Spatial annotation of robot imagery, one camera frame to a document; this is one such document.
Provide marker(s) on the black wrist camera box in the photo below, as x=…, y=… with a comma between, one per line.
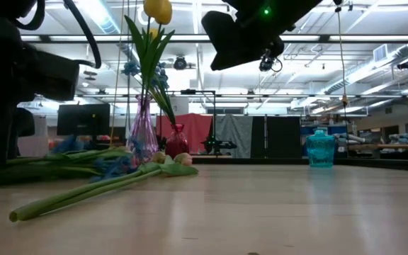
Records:
x=51, y=76

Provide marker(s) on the red glass vase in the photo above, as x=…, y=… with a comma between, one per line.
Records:
x=176, y=145

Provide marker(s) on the white ceiling air vent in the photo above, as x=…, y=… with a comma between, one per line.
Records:
x=380, y=53

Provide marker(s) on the black ceiling speaker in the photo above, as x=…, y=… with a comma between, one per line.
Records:
x=405, y=64

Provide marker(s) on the red cloth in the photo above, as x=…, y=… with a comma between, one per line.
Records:
x=197, y=129

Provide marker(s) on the black aluminium table frame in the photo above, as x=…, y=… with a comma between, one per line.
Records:
x=260, y=161

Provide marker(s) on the hanging black camera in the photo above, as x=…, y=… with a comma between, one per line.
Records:
x=266, y=64

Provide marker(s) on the teal glass vase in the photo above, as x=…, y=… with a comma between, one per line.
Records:
x=320, y=148

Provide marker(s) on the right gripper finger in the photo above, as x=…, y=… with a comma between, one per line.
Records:
x=221, y=23

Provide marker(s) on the purple glass vase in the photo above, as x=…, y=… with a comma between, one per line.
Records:
x=142, y=131

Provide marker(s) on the black overhead rail with lights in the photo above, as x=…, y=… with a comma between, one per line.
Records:
x=324, y=38

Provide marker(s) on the wooden workbench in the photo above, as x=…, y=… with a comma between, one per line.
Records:
x=384, y=146

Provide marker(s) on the pale room divider panel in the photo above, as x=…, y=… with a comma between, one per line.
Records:
x=42, y=141

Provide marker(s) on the blue crate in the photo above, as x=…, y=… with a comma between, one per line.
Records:
x=310, y=130

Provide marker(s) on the black monitor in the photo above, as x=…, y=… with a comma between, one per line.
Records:
x=83, y=119

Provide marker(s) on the blue artificial flower stem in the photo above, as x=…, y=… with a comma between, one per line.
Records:
x=112, y=166
x=161, y=76
x=130, y=68
x=67, y=146

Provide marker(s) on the black curtain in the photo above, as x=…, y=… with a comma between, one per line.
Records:
x=283, y=136

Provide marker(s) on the round black ceiling fixture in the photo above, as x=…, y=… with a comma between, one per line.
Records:
x=180, y=63

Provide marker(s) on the thin black overhead rail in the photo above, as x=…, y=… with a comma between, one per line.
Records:
x=296, y=96

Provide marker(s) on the black stand frame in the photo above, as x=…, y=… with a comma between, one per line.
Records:
x=190, y=91

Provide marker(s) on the grey cloth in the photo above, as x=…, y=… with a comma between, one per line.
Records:
x=234, y=127

